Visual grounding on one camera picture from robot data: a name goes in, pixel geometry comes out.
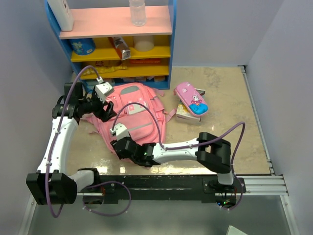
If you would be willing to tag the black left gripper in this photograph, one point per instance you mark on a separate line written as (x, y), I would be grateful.
(103, 114)

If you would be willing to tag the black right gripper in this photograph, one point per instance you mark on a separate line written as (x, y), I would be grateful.
(121, 155)

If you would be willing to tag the pink student backpack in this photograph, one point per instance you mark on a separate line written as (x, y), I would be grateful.
(141, 125)

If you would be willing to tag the pink blue pencil case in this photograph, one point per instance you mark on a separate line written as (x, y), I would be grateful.
(192, 100)

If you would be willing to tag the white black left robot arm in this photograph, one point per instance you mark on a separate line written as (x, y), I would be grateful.
(51, 184)

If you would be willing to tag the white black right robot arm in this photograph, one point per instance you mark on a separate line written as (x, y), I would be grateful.
(210, 151)

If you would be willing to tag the pale green tissue pack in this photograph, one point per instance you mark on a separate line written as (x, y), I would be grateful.
(91, 84)

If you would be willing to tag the orange silver snack bag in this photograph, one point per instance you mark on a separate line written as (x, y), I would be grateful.
(120, 47)

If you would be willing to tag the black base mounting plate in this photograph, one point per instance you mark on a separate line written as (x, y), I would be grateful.
(204, 188)

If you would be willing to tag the yellow snack packet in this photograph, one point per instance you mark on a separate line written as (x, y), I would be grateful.
(103, 69)

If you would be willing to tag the red yellow snack box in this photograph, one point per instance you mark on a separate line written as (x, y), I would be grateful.
(99, 63)

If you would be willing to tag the orange flat box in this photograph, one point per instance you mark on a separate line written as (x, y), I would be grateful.
(145, 61)

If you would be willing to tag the blue snack canister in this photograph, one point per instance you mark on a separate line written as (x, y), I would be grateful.
(83, 46)

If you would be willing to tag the blue shelf with coloured boards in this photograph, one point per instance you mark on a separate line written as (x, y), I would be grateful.
(102, 23)

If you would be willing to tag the clear plastic water bottle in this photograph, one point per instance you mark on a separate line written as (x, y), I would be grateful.
(137, 10)

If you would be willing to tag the white rectangular device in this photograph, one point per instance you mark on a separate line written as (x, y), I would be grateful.
(62, 13)

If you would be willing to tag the white paper corner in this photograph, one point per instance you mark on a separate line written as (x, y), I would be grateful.
(234, 231)

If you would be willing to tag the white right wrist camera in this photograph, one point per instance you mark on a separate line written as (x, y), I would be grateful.
(119, 131)

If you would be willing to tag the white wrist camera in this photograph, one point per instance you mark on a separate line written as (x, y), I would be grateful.
(119, 131)
(103, 89)

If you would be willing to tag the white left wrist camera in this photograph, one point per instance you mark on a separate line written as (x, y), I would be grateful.
(103, 89)

